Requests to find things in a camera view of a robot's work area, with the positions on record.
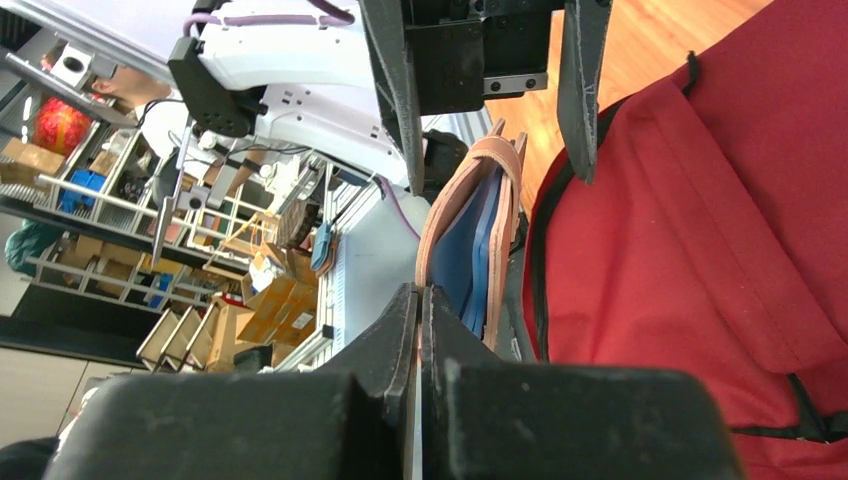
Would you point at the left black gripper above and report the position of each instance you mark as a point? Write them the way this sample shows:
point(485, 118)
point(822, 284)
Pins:
point(463, 53)

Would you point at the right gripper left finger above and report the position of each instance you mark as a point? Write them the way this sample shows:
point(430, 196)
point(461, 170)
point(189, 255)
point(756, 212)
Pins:
point(351, 418)

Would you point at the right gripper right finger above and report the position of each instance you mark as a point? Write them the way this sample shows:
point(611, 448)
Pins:
point(485, 418)

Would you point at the brown leather wallet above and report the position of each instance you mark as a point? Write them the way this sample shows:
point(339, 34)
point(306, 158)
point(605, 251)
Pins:
point(466, 240)

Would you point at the red backpack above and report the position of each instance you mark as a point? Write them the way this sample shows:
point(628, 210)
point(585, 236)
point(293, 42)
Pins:
point(713, 238)

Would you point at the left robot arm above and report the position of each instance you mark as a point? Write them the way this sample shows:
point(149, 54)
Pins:
point(355, 82)

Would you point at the cardboard boxes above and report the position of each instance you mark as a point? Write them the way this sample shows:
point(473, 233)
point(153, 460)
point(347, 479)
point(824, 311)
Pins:
point(282, 315)

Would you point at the metal storage shelf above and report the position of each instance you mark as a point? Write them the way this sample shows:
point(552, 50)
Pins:
point(104, 189)

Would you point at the red round object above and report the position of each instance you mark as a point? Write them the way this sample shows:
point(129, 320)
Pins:
point(60, 128)

